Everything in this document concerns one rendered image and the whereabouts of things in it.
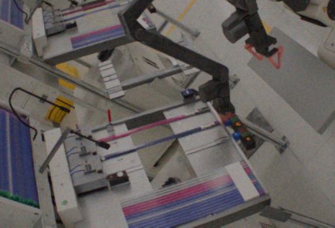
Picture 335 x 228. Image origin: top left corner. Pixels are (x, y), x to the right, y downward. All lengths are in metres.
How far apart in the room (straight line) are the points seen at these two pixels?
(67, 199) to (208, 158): 0.58
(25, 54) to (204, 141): 1.22
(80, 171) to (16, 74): 1.10
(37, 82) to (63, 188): 1.17
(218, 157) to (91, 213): 0.55
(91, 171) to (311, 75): 0.98
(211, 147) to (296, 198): 0.78
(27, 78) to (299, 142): 1.66
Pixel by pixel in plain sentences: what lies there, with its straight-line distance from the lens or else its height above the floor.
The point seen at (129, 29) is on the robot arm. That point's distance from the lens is 1.59.
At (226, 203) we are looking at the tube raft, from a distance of 1.61.
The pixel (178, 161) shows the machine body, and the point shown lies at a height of 0.62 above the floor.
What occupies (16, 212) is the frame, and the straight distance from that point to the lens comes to 1.48.
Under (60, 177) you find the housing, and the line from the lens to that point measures 1.74.
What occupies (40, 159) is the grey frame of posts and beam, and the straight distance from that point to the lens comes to 1.80.
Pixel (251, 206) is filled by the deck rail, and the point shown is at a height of 0.77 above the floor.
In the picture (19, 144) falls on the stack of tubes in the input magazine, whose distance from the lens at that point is 1.74.
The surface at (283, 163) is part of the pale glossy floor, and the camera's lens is 2.57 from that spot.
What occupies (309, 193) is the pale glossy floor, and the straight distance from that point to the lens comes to 2.41.
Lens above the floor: 1.99
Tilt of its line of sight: 34 degrees down
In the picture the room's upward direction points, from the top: 63 degrees counter-clockwise
